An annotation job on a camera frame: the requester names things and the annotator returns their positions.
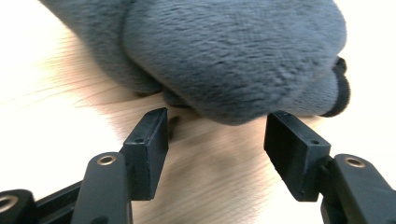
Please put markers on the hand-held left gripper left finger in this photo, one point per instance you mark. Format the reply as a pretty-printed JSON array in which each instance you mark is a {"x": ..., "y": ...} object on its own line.
[{"x": 144, "y": 161}]

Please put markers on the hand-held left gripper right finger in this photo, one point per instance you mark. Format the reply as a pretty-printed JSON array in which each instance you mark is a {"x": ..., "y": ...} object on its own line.
[{"x": 292, "y": 155}]

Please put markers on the dark grey plush towel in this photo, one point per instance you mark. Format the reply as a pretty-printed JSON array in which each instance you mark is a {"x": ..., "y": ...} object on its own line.
[{"x": 218, "y": 56}]

